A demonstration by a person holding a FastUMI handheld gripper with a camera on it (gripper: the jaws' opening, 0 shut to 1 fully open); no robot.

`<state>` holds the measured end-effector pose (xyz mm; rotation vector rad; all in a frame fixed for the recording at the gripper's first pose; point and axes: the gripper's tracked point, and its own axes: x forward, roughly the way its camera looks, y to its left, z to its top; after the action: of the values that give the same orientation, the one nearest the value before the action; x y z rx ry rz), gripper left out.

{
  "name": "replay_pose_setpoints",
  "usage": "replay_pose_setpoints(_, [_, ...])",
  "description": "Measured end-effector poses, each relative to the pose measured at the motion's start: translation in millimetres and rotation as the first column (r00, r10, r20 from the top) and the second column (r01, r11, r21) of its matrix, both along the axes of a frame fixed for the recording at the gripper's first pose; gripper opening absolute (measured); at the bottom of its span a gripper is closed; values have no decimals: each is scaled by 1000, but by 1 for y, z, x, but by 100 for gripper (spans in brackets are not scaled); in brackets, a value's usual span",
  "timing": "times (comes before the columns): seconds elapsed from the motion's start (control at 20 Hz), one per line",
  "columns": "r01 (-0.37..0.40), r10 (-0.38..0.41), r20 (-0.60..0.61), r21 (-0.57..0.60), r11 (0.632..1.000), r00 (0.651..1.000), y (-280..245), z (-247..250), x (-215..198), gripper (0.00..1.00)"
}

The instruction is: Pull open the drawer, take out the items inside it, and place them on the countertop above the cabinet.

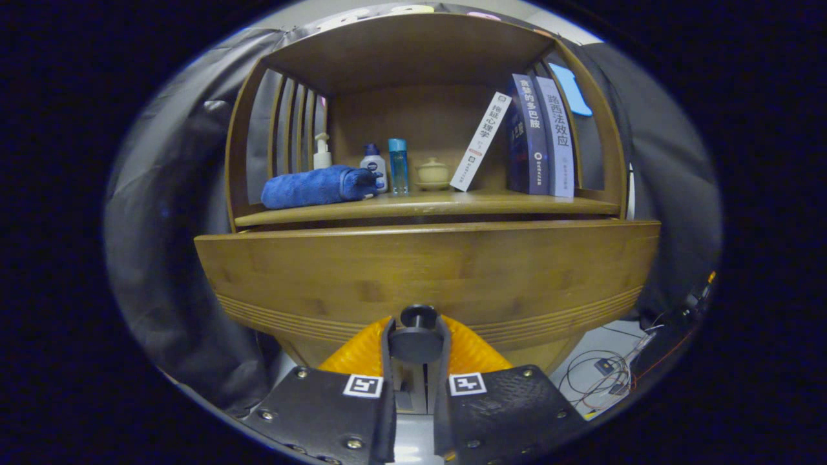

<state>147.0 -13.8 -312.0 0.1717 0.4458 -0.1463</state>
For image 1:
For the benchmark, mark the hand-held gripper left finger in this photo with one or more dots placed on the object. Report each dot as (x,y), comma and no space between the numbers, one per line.
(387,420)

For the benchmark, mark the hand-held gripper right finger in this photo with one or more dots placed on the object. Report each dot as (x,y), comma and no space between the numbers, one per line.
(442,420)

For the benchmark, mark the wooden drawer with black knob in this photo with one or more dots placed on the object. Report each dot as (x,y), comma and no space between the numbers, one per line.
(420,271)

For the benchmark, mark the wooden cabinet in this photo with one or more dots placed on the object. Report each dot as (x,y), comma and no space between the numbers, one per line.
(420,123)

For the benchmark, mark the small black adapter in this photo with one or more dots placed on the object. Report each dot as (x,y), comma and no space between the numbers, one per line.
(605,367)

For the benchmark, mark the blue rolled towel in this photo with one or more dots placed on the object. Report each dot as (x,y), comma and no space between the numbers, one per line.
(310,187)

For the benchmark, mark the beige lidded teacup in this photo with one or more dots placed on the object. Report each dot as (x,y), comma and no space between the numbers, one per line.
(433,173)

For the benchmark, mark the clear blue bottle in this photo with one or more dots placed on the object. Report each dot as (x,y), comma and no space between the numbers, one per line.
(398,168)

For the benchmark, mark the white bottle with blue cap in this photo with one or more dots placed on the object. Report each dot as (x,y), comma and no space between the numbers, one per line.
(373,165)

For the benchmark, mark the white pump bottle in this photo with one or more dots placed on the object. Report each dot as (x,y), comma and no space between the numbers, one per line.
(322,158)

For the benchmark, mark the dark device with orange tip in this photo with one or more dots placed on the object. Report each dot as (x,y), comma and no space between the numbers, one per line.
(691,303)

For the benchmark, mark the white book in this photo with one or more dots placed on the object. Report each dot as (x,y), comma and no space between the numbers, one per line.
(481,139)

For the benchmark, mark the thin white pole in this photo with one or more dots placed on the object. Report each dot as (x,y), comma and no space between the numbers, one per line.
(630,194)

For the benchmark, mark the dark blue book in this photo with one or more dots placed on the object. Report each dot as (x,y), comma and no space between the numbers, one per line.
(530,135)

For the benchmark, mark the pale grey book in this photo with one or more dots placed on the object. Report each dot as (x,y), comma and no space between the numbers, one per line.
(559,142)

